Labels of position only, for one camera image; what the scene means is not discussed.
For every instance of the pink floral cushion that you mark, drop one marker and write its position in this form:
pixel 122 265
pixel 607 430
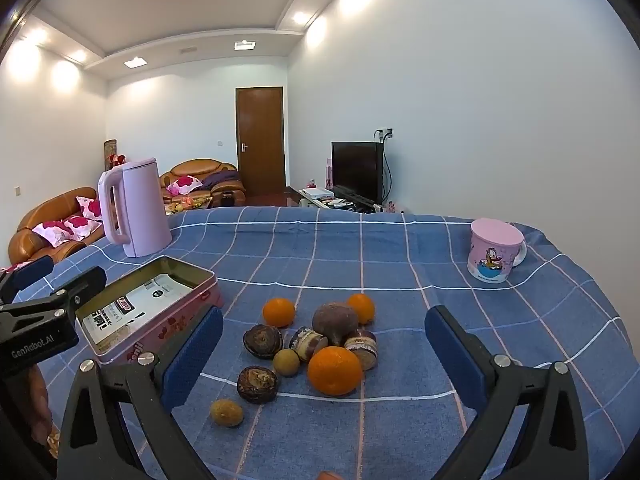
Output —
pixel 183 186

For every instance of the small orange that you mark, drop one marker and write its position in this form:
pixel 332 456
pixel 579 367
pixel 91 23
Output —
pixel 279 312
pixel 364 307

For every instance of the tv stand with clutter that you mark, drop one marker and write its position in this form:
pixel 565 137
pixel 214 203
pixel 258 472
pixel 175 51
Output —
pixel 325 199

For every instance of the printed paper leaflet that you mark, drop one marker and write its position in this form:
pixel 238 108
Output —
pixel 135 308

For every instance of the pink electric kettle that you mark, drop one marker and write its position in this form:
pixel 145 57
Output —
pixel 133 212

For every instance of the wall power socket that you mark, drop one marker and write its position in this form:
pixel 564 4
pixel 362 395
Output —
pixel 381 135

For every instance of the pink cartoon mug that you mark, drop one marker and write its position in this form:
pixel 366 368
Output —
pixel 496 247

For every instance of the yellow-green kiwi fruit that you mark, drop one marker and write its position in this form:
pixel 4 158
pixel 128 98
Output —
pixel 226 413

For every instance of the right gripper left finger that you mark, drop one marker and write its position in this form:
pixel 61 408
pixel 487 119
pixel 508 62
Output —
pixel 95 443

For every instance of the round purple passion fruit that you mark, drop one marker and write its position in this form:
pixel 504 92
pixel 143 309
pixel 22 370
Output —
pixel 335 321

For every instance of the coffee table with snacks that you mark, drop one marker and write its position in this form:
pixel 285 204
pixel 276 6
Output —
pixel 186 203

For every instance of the brown wooden door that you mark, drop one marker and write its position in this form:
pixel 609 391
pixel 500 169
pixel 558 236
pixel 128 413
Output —
pixel 259 121

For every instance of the blue checked tablecloth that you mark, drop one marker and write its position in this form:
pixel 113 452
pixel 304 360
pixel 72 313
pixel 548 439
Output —
pixel 404 420

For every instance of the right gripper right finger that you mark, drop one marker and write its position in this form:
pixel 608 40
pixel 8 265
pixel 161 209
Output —
pixel 551 442

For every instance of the orange leather sofa left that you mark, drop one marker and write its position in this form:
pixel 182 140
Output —
pixel 58 227

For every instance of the black television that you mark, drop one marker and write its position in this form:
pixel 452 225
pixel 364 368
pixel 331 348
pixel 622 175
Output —
pixel 358 170

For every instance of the pink rectangular tin box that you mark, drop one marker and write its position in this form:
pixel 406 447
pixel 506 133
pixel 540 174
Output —
pixel 126 345

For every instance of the person's left hand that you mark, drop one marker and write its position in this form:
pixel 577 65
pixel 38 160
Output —
pixel 29 392

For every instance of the large orange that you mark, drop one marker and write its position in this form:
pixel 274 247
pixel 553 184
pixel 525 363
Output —
pixel 335 371

